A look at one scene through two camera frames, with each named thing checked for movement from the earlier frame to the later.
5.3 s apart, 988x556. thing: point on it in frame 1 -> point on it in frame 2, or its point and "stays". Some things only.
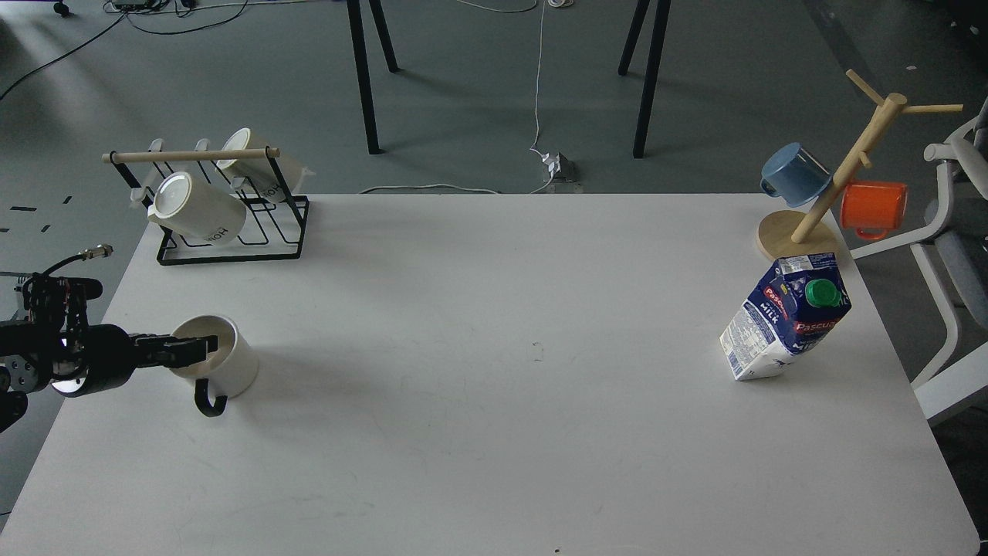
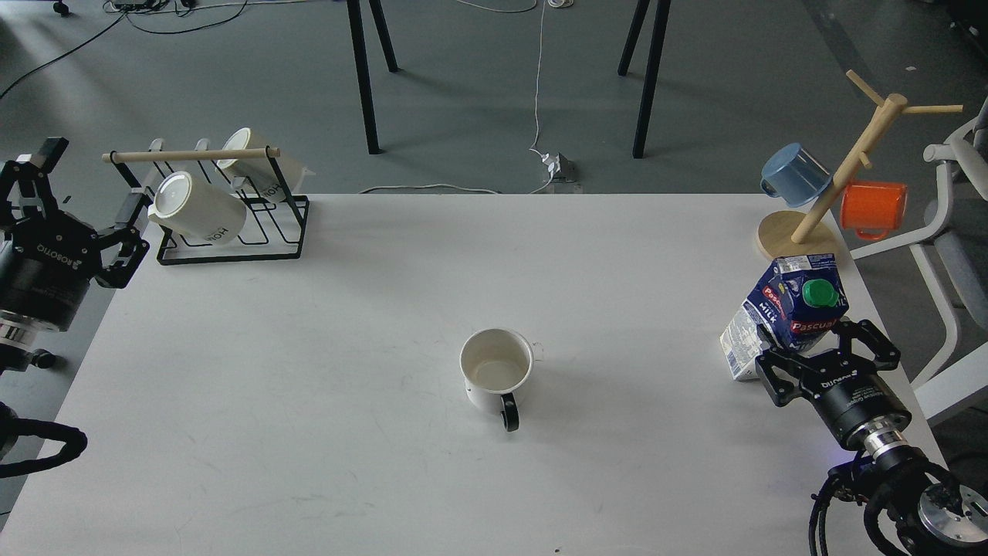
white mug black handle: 231,371 -> 495,364
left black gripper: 109,357 -> 52,259
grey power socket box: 559,167 stays
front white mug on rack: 211,218 stays
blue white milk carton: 793,308 stays
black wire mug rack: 217,204 stays
